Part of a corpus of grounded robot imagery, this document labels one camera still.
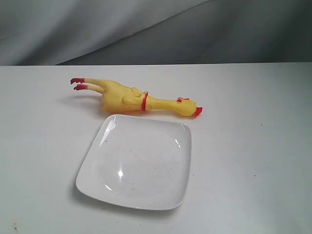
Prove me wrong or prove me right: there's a yellow rubber chicken toy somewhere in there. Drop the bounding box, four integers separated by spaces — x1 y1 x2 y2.
70 78 203 117

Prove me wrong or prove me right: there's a white square plate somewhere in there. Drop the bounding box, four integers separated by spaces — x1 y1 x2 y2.
76 115 192 211

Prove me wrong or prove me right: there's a grey backdrop cloth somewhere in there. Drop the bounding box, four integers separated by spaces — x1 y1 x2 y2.
0 0 312 65

